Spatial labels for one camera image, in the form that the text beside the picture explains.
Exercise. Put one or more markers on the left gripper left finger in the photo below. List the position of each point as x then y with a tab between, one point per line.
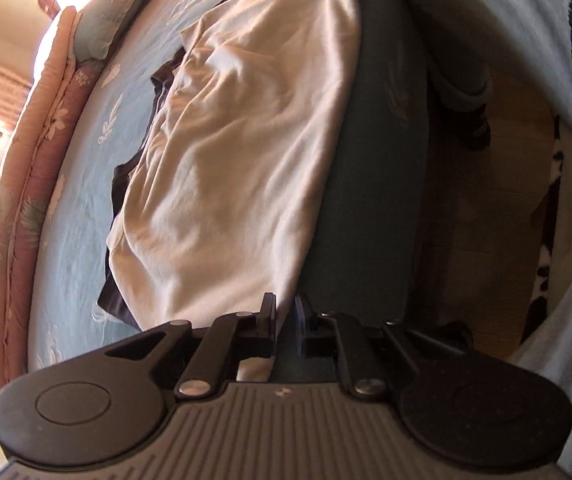
230	341

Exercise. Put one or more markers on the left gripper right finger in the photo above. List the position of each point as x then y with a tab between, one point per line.
340	338

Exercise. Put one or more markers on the cream and black Bruins shirt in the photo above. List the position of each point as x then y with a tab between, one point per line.
220	203

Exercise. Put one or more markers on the blue floral bed sheet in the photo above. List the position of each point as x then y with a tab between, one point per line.
360	257

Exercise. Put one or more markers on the pink floral folded quilt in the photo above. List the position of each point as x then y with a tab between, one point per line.
30	176

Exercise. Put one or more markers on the grey-blue flower pillow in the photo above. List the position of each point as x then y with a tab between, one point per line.
101	23

